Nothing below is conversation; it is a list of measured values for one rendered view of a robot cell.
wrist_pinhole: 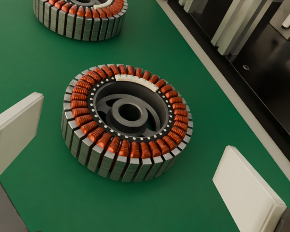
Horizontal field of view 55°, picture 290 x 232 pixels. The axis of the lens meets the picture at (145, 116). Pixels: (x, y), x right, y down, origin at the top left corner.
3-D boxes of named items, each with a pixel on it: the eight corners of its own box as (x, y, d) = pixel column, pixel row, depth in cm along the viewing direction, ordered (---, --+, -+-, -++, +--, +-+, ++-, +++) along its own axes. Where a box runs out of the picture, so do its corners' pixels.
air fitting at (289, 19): (288, 30, 46) (300, 13, 43) (283, 29, 45) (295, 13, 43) (283, 26, 46) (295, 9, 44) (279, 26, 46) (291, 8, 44)
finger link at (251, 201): (275, 202, 13) (289, 206, 13) (226, 144, 20) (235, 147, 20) (249, 252, 14) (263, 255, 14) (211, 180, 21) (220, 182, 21)
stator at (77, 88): (178, 199, 23) (197, 176, 20) (41, 165, 21) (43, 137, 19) (180, 105, 31) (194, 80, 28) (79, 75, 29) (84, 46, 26)
